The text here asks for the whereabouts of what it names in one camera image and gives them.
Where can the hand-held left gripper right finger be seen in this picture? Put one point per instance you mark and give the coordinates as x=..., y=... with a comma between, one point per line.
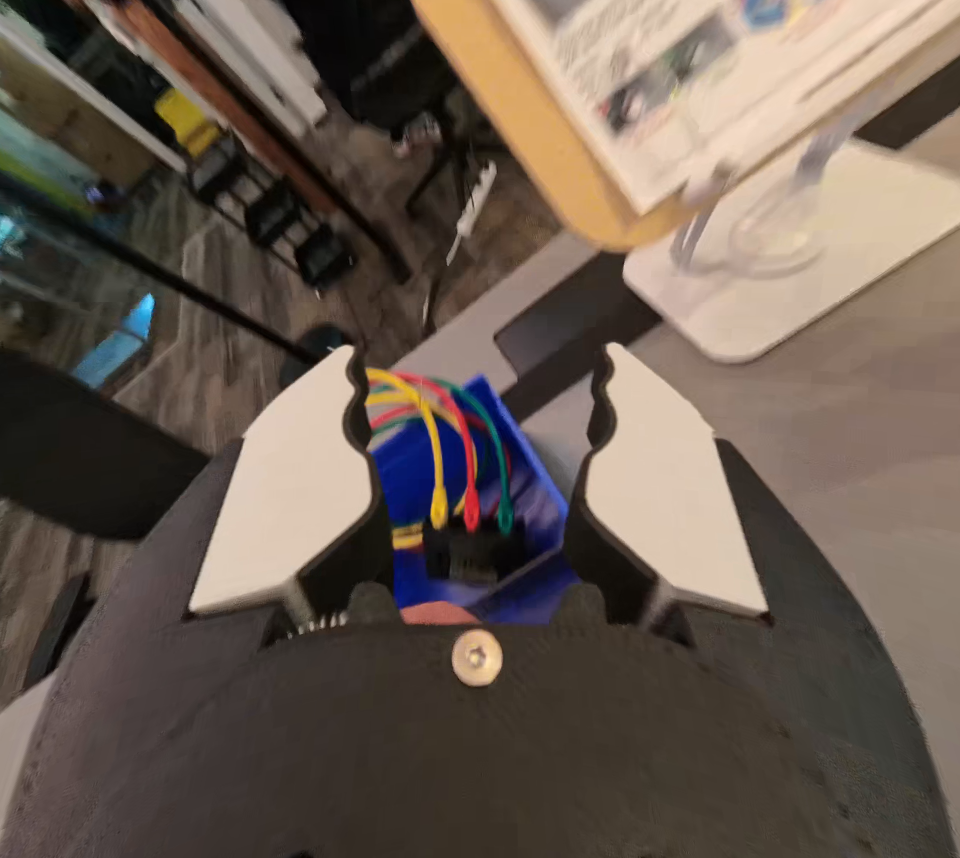
x=660, y=498

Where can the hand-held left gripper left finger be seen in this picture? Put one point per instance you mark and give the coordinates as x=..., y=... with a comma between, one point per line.
x=292, y=498

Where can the blue plastic bin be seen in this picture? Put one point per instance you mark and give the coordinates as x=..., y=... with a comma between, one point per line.
x=540, y=498

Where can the black network switch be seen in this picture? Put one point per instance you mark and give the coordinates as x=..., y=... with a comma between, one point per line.
x=472, y=558

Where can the white power strip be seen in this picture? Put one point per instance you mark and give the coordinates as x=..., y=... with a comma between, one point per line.
x=472, y=213

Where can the small yellow container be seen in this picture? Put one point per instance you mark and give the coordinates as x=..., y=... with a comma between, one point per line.
x=187, y=123

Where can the wooden metal shelf rack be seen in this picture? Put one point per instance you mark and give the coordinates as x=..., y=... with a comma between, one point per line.
x=225, y=93

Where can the printed instruction sheet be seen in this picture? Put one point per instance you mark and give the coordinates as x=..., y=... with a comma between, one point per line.
x=675, y=48

